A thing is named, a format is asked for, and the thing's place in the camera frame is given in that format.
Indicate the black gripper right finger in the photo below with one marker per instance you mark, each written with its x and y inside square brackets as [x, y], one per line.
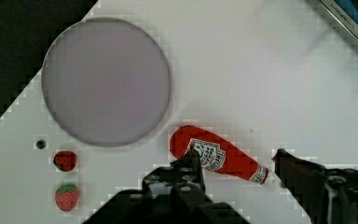
[328, 196]

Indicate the grey round plate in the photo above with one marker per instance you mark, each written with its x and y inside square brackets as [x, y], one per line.
[106, 82]

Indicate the red plush ketchup bottle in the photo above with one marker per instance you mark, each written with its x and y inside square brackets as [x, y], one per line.
[217, 154]

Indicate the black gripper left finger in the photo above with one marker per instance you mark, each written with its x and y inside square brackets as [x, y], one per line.
[169, 195]

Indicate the light red toy strawberry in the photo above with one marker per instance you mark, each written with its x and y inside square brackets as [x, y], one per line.
[66, 197]

